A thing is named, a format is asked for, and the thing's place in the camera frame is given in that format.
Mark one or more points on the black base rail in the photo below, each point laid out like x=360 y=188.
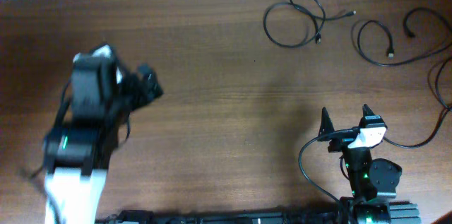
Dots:
x=399 y=213

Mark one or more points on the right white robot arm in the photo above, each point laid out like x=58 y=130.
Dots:
x=373 y=181

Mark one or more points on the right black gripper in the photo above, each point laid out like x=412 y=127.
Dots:
x=340 y=141

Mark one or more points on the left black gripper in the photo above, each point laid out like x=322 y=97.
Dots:
x=147 y=87

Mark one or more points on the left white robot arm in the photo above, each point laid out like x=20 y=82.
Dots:
x=79 y=146

